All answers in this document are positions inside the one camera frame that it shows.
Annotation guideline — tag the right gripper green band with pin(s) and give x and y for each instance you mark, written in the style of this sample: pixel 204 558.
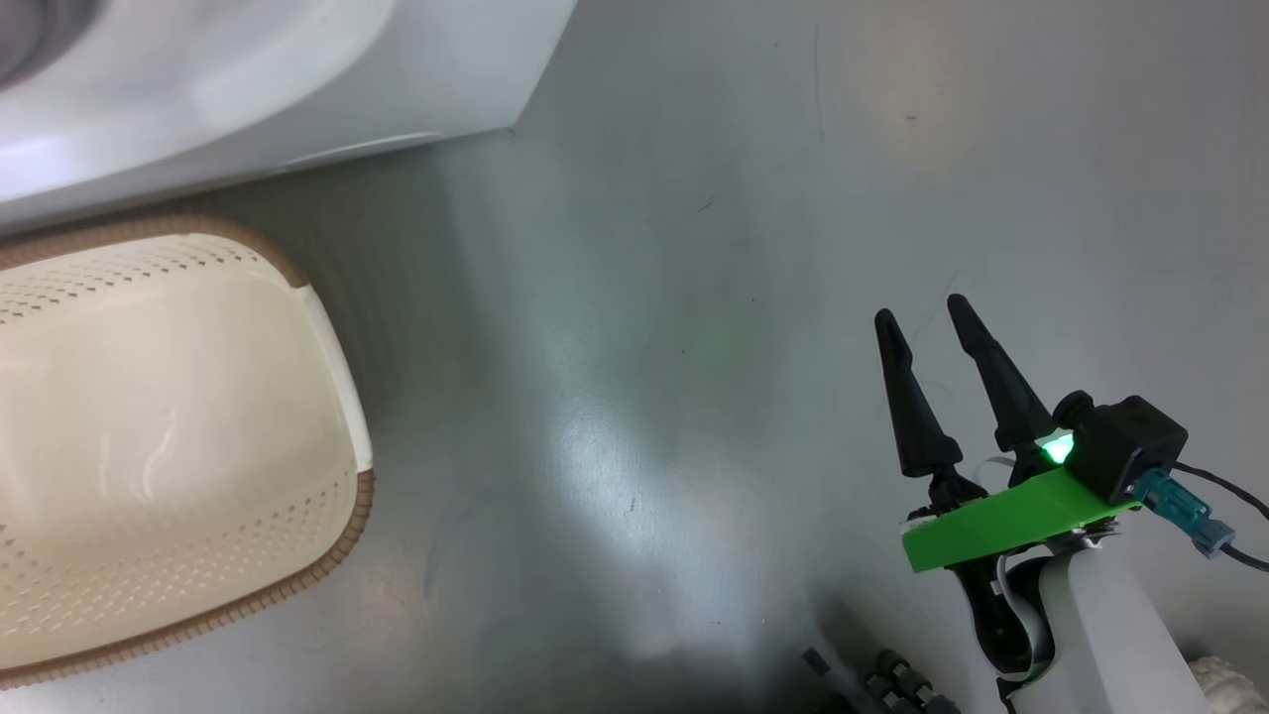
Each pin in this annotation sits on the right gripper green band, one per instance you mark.
pixel 1001 521

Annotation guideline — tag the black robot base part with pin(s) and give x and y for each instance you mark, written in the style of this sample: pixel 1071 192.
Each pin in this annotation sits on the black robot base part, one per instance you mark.
pixel 892 684

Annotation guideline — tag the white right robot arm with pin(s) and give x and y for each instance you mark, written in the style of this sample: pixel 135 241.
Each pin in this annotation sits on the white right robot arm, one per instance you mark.
pixel 1120 645

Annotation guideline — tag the white front-load washing machine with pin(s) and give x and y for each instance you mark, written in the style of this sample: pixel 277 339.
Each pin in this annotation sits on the white front-load washing machine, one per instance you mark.
pixel 248 89

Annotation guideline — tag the round white filter cover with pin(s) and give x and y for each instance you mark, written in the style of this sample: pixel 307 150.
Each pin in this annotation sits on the round white filter cover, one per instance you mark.
pixel 377 144

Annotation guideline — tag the cream perforated laundry basket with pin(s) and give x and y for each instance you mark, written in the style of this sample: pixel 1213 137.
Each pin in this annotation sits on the cream perforated laundry basket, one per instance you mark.
pixel 178 426

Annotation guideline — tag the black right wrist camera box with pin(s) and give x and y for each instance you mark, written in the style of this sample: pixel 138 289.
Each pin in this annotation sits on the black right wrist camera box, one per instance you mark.
pixel 1130 446

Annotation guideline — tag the teal right camera connector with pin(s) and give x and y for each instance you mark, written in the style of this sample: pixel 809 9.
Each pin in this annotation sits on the teal right camera connector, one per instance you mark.
pixel 1185 506

